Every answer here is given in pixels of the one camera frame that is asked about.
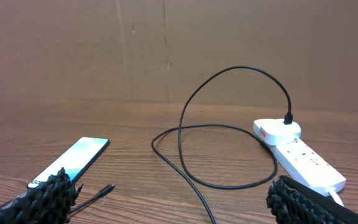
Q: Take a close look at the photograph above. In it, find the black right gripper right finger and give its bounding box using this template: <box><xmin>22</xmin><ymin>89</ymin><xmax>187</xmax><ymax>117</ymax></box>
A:
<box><xmin>266</xmin><ymin>175</ymin><xmax>358</xmax><ymax>224</ymax></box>

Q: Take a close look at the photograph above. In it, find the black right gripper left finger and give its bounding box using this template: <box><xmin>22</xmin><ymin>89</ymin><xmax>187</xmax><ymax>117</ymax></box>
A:
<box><xmin>0</xmin><ymin>169</ymin><xmax>82</xmax><ymax>224</ymax></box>

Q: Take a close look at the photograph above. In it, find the dark blue Samsung smartphone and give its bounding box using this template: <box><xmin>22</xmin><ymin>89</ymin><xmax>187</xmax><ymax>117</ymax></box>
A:
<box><xmin>27</xmin><ymin>137</ymin><xmax>110</xmax><ymax>189</ymax></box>

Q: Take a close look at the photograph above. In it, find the black USB charging cable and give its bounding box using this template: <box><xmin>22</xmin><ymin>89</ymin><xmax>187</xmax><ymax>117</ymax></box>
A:
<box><xmin>69</xmin><ymin>65</ymin><xmax>294</xmax><ymax>224</ymax></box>

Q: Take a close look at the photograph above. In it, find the white power extension strip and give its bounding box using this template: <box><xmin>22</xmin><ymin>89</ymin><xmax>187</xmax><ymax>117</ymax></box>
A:
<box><xmin>271</xmin><ymin>138</ymin><xmax>346</xmax><ymax>197</ymax></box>

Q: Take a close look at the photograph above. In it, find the brown cardboard backdrop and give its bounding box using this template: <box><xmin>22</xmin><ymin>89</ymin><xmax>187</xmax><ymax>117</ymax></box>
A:
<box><xmin>0</xmin><ymin>1</ymin><xmax>358</xmax><ymax>111</ymax></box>

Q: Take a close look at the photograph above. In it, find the white power strip cord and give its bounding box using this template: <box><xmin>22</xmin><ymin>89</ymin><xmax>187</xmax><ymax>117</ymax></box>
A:
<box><xmin>328</xmin><ymin>189</ymin><xmax>345</xmax><ymax>207</ymax></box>

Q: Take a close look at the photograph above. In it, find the white wall charger plug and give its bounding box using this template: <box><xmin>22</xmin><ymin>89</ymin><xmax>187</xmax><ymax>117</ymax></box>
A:
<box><xmin>253</xmin><ymin>119</ymin><xmax>301</xmax><ymax>146</ymax></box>

